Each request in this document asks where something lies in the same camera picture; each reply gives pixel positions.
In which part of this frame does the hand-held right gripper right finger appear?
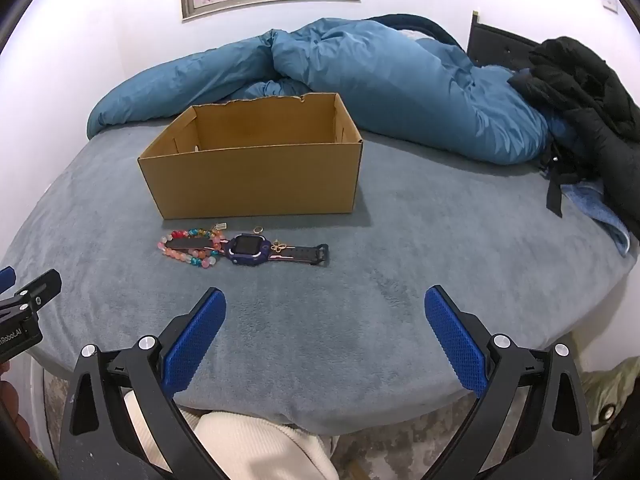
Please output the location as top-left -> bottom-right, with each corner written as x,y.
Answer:
424,285 -> 598,480

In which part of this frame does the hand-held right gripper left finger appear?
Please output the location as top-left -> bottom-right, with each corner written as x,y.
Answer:
59,287 -> 228,480

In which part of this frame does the brown cardboard box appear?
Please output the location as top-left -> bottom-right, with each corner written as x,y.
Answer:
137,92 -> 364,221

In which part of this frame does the black bag strap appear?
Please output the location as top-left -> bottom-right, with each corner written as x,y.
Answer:
540,150 -> 568,218

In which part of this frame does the olive green cloth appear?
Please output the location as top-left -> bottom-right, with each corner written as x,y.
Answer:
580,357 -> 640,451

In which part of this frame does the blue duvet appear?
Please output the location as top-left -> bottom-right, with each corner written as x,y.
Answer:
86,16 -> 561,166

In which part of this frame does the white ribbed clothing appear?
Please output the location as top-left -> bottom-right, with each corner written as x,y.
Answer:
122,390 -> 341,480

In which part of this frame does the light blue towel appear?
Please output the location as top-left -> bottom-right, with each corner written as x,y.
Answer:
560,182 -> 633,257

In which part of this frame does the purple smartwatch with black strap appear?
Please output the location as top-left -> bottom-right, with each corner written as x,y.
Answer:
164,232 -> 330,267

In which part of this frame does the dark headboard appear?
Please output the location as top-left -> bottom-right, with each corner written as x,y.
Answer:
467,10 -> 543,68

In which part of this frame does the black puffer jacket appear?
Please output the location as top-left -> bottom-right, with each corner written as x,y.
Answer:
507,36 -> 640,241

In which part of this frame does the pink and orange bead bracelet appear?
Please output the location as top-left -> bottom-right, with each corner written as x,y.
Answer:
157,236 -> 224,269

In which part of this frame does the person's left hand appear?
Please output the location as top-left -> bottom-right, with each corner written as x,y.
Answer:
0,360 -> 31,443

